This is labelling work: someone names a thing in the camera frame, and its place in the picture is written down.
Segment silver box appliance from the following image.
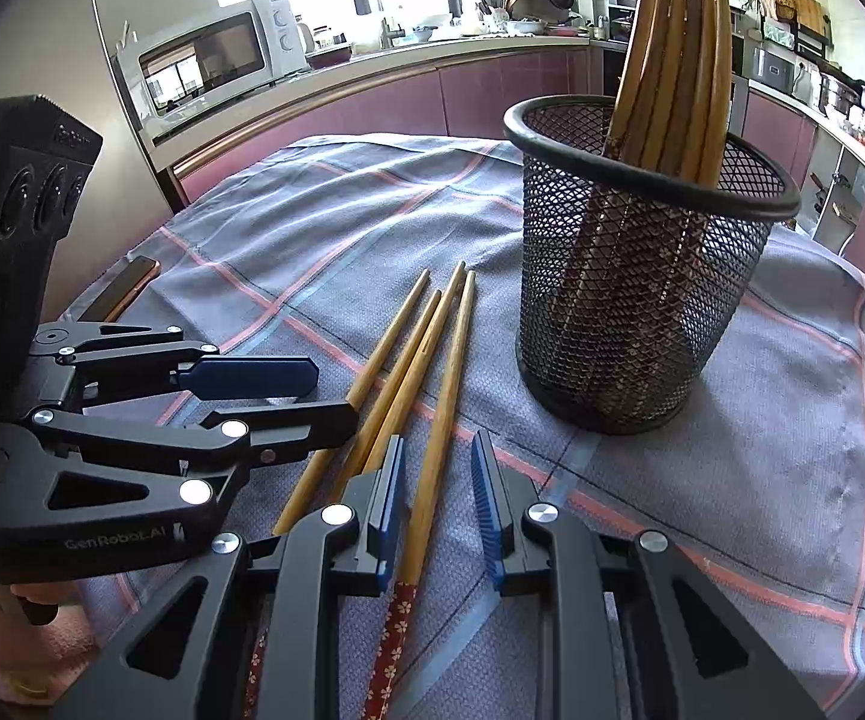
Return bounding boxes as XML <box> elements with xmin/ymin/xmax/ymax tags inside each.
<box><xmin>749</xmin><ymin>45</ymin><xmax>798</xmax><ymax>92</ymax></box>

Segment white microwave oven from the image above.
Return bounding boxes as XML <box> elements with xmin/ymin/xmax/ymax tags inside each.
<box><xmin>110</xmin><ymin>0</ymin><xmax>314</xmax><ymax>140</ymax></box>

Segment black mesh utensil holder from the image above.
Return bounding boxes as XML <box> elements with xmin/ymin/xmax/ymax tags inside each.
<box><xmin>503</xmin><ymin>95</ymin><xmax>801</xmax><ymax>436</ymax></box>

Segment orange edged phone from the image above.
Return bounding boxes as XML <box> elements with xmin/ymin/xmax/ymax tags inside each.
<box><xmin>76</xmin><ymin>255</ymin><xmax>162</xmax><ymax>323</ymax></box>

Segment purple kitchen base cabinets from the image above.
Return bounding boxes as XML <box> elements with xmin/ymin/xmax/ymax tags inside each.
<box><xmin>166</xmin><ymin>45</ymin><xmax>606</xmax><ymax>203</ymax></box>

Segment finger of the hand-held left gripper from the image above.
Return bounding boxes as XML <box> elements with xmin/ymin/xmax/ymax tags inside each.
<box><xmin>31</xmin><ymin>400</ymin><xmax>359</xmax><ymax>520</ymax></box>
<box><xmin>31</xmin><ymin>321</ymin><xmax>321</xmax><ymax>401</ymax></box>

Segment wooden cutting board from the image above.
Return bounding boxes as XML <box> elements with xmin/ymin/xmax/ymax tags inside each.
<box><xmin>792</xmin><ymin>0</ymin><xmax>831</xmax><ymax>43</ymax></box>

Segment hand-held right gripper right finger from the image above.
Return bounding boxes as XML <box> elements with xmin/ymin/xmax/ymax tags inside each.
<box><xmin>471</xmin><ymin>429</ymin><xmax>827</xmax><ymax>720</ymax></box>

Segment built-in black oven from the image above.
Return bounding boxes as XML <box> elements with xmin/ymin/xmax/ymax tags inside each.
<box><xmin>602</xmin><ymin>0</ymin><xmax>750</xmax><ymax>137</ymax></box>

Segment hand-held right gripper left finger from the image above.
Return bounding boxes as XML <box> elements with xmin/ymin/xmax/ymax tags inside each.
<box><xmin>50</xmin><ymin>435</ymin><xmax>407</xmax><ymax>720</ymax></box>

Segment grey plaid tablecloth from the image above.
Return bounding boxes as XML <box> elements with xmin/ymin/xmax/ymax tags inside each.
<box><xmin>65</xmin><ymin>133</ymin><xmax>865</xmax><ymax>720</ymax></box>

